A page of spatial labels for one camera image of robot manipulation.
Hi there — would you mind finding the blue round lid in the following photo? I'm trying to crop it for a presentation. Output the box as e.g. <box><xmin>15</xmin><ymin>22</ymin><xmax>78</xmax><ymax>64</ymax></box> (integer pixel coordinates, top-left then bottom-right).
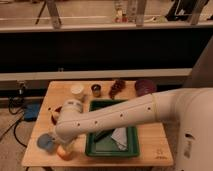
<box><xmin>37</xmin><ymin>134</ymin><xmax>54</xmax><ymax>151</ymax></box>

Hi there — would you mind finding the white plastic cup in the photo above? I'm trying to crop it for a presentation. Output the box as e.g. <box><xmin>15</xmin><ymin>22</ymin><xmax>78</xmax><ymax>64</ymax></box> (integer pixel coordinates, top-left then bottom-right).
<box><xmin>71</xmin><ymin>83</ymin><xmax>84</xmax><ymax>101</ymax></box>

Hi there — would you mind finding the purple bowl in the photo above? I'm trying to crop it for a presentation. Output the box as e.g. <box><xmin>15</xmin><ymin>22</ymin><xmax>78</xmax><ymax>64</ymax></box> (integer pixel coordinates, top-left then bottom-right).
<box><xmin>135</xmin><ymin>79</ymin><xmax>157</xmax><ymax>96</ymax></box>

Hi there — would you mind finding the orange yellow apple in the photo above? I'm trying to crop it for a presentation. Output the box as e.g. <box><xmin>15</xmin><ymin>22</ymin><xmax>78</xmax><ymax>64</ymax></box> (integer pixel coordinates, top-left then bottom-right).
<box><xmin>56</xmin><ymin>146</ymin><xmax>72</xmax><ymax>160</ymax></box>

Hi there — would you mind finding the grey folded cloth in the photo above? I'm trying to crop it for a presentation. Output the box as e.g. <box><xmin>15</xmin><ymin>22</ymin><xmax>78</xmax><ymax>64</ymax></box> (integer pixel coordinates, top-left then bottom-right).
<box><xmin>111</xmin><ymin>128</ymin><xmax>127</xmax><ymax>151</ymax></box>

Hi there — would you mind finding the small dark metal cup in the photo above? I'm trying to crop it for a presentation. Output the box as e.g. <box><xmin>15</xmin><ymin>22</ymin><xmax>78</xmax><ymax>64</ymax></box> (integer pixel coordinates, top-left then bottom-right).
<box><xmin>91</xmin><ymin>84</ymin><xmax>101</xmax><ymax>97</ymax></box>

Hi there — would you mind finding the blue box on floor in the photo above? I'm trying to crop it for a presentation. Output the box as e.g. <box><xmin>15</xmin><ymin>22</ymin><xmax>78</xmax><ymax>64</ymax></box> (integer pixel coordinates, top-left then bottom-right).
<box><xmin>24</xmin><ymin>103</ymin><xmax>41</xmax><ymax>121</ymax></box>

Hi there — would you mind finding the black floor cable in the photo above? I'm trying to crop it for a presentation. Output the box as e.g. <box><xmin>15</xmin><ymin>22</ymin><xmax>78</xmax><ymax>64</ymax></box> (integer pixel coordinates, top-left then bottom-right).
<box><xmin>0</xmin><ymin>87</ymin><xmax>28</xmax><ymax>148</ymax></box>

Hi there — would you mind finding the green plastic tray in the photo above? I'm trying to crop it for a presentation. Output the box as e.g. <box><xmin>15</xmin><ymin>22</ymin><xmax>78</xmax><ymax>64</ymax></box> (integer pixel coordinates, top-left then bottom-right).
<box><xmin>84</xmin><ymin>99</ymin><xmax>141</xmax><ymax>158</ymax></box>

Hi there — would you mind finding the bunch of dark grapes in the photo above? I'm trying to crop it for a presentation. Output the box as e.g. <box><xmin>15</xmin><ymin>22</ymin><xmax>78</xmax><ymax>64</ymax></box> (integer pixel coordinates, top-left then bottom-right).
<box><xmin>109</xmin><ymin>79</ymin><xmax>126</xmax><ymax>99</ymax></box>

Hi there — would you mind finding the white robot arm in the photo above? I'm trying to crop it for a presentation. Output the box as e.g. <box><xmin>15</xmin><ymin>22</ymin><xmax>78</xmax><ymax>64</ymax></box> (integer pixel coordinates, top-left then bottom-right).
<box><xmin>53</xmin><ymin>88</ymin><xmax>213</xmax><ymax>171</ymax></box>

